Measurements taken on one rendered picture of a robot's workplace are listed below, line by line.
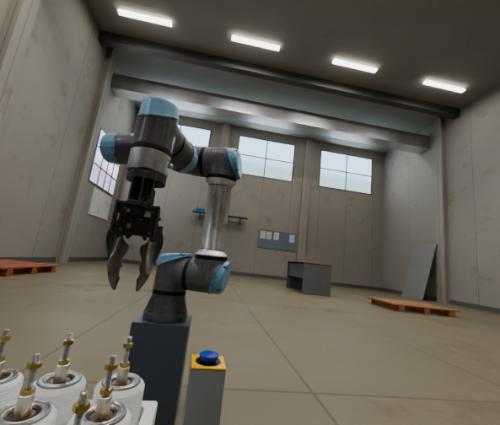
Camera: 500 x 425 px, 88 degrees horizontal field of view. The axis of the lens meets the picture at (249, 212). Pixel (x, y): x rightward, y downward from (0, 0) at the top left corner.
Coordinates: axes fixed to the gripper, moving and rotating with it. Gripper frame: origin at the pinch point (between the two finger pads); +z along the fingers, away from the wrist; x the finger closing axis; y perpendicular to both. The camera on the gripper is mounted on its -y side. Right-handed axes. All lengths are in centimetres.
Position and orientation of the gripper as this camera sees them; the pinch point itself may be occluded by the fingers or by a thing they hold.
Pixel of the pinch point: (127, 282)
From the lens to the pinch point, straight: 54.5
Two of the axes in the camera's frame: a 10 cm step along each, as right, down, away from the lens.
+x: 9.4, 1.6, 2.9
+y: 3.1, -1.4, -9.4
